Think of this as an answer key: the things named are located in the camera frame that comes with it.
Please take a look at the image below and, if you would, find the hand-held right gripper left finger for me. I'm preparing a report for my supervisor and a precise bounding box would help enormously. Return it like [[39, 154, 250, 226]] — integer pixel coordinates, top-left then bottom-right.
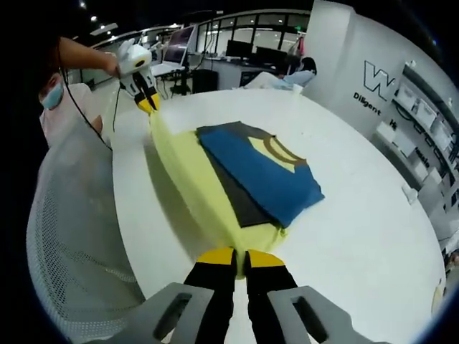
[[118, 246, 238, 344]]

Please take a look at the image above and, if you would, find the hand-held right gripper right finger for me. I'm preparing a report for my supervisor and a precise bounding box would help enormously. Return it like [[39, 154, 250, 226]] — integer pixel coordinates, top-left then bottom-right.
[[245, 249, 374, 344]]

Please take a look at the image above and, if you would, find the yellow blue grey garment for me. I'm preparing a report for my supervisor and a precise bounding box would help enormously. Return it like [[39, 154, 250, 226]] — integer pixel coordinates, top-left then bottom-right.
[[148, 106, 326, 281]]

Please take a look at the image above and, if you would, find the person's left hand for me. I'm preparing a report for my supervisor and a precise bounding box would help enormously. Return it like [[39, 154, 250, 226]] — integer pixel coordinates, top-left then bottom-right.
[[105, 52, 122, 77]]

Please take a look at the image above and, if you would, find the person's pink shirt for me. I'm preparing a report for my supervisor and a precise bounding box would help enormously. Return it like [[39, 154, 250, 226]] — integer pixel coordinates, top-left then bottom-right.
[[39, 83, 105, 146]]

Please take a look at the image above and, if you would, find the grey office desk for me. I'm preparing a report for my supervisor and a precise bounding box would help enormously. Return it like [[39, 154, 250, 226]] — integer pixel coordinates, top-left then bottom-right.
[[152, 53, 298, 95]]

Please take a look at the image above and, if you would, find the person's head with blue mask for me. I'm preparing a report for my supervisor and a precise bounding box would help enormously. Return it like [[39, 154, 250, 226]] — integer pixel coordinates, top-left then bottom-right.
[[38, 70, 66, 110]]

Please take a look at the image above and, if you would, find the black monitor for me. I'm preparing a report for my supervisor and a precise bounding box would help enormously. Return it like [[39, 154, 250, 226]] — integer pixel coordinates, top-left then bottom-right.
[[255, 46, 288, 66], [225, 39, 255, 61]]

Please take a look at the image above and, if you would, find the grey mesh office chair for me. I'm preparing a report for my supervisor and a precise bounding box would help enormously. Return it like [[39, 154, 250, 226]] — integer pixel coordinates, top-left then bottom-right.
[[26, 138, 164, 342]]

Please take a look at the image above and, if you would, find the small white box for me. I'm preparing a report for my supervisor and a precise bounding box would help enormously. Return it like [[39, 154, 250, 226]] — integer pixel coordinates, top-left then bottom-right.
[[400, 183, 420, 206]]

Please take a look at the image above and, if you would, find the pale yellow cloth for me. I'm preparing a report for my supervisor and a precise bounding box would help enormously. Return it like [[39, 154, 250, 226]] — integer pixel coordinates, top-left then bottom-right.
[[431, 276, 447, 313]]

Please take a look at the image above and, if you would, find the grey metal shelf rack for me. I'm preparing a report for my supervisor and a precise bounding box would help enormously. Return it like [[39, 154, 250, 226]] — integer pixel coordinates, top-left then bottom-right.
[[372, 61, 459, 211]]

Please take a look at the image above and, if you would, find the group of white storage bins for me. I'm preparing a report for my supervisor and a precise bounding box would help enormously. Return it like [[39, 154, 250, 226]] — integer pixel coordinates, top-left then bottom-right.
[[376, 81, 457, 182]]

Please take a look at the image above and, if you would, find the black cable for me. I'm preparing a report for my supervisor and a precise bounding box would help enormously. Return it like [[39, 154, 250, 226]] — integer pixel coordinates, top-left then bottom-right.
[[57, 42, 121, 152]]

